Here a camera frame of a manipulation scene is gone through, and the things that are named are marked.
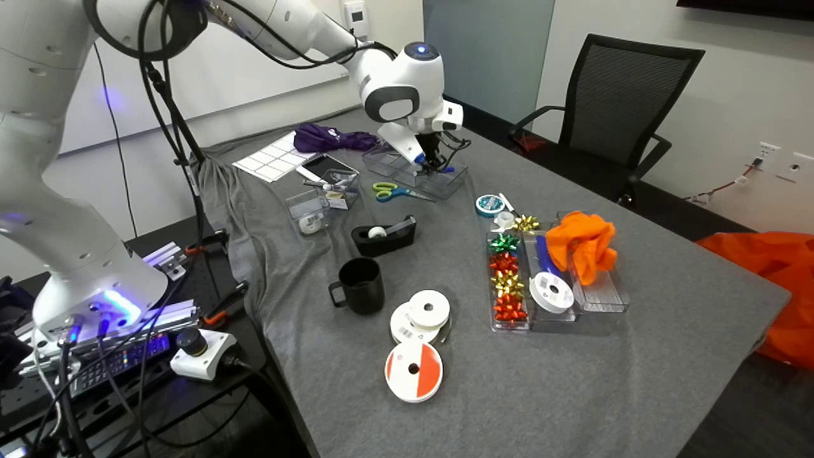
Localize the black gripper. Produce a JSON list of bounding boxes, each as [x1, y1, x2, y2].
[[413, 120, 467, 172]]

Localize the clear plastic organizer container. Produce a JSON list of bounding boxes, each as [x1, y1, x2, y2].
[[363, 145, 473, 204]]

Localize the green yellow scissors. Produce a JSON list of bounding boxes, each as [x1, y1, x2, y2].
[[368, 177, 433, 206]]

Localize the light blue ribbon spool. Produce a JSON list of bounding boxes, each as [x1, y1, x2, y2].
[[470, 190, 516, 219]]

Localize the black tape dispenser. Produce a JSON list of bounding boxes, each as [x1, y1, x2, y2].
[[348, 213, 420, 260]]

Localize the loose yellow gift bows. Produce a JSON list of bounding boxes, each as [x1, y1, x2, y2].
[[492, 210, 544, 237]]

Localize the purple cloth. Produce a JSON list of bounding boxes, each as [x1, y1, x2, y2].
[[293, 120, 381, 158]]

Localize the clear package white disc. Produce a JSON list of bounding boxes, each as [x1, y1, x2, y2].
[[284, 190, 333, 238]]

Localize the clear box of gift bows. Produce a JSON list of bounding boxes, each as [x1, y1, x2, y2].
[[486, 230, 534, 332]]

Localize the black mug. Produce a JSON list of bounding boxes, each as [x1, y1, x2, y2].
[[326, 257, 386, 318]]

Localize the white label sheet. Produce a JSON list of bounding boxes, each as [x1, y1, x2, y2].
[[232, 129, 317, 186]]

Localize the orange cloth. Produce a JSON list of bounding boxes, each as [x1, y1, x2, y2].
[[544, 207, 620, 286]]

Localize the black mesh office chair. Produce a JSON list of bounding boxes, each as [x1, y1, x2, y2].
[[509, 33, 708, 206]]

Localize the red and white ribbon spool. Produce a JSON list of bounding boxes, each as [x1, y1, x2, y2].
[[381, 337, 447, 407]]

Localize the clear plastic box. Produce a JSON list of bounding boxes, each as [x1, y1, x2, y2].
[[522, 233, 630, 324]]

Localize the grey tablecloth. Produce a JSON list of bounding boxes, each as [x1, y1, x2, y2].
[[185, 108, 793, 458]]

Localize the black tripod stand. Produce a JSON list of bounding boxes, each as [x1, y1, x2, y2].
[[137, 57, 211, 172]]

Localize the silver metal clamp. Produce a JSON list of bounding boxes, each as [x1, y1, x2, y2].
[[146, 238, 191, 281]]

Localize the white box black knob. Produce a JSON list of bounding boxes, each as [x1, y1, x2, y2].
[[169, 324, 240, 384]]

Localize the orange bag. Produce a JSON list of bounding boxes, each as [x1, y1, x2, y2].
[[695, 228, 814, 372]]

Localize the black cable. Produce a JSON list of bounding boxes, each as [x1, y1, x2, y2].
[[81, 0, 403, 340]]

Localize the black wall television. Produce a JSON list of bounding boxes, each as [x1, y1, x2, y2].
[[675, 0, 814, 23]]

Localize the white wall outlet plate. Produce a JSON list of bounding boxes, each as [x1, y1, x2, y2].
[[755, 137, 814, 186]]

